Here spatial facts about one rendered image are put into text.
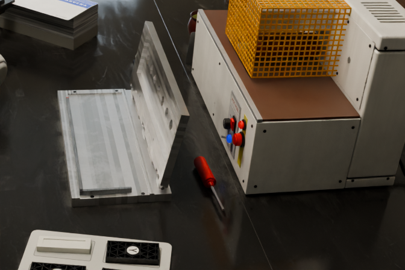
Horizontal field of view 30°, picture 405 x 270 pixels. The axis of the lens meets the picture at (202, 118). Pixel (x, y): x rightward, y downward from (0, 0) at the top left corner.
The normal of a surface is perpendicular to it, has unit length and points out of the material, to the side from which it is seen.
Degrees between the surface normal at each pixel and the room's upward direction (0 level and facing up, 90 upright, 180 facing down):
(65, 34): 90
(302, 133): 90
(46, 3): 0
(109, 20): 0
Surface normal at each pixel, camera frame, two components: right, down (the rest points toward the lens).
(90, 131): 0.10, -0.85
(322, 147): 0.22, 0.52
